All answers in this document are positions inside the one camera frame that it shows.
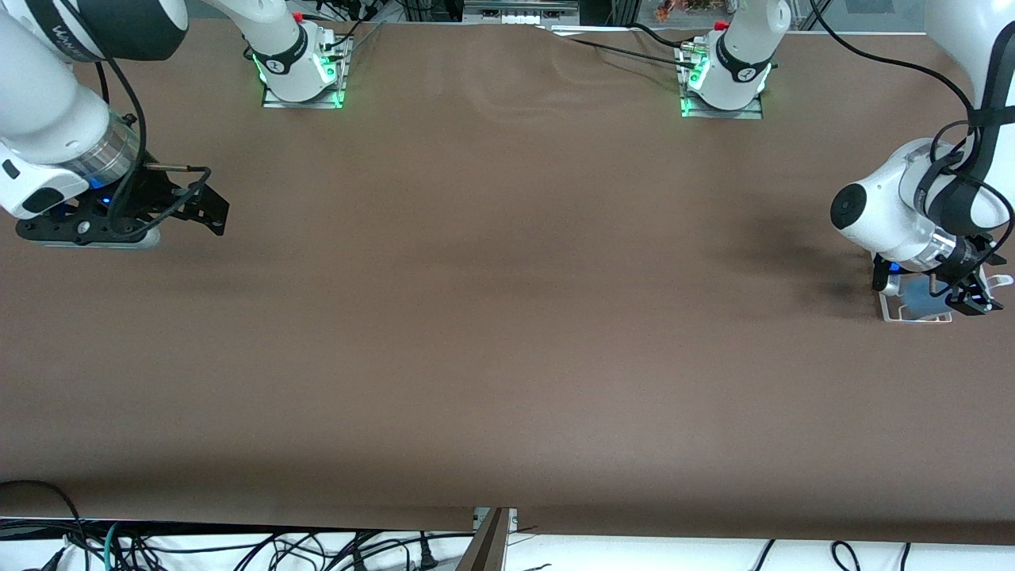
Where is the blue plastic cup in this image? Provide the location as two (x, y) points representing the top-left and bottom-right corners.
(900, 274), (954, 319)

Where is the brown table cover sheet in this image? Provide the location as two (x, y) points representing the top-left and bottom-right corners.
(0, 16), (1015, 548)

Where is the metal table support beam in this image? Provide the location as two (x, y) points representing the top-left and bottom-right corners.
(456, 508), (518, 571)

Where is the white wire cup rack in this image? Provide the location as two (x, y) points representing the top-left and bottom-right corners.
(876, 266), (1015, 324)

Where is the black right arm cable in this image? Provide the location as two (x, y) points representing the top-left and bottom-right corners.
(95, 48), (213, 240)

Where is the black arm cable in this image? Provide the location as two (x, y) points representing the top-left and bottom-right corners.
(809, 0), (1015, 263)
(95, 48), (213, 240)

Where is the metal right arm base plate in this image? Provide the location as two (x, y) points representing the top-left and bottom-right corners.
(262, 36), (351, 110)

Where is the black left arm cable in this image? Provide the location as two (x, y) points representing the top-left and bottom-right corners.
(809, 0), (1015, 263)

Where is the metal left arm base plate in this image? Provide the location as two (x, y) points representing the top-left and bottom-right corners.
(680, 44), (764, 120)

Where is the thick black looped cable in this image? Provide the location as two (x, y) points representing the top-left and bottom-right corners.
(0, 479), (88, 571)

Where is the short black table cable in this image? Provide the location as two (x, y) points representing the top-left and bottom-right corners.
(630, 22), (692, 52)

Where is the long black table cable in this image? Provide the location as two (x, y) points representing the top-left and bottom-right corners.
(547, 28), (703, 72)

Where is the black cable with plug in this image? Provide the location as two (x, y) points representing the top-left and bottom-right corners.
(349, 533), (439, 571)

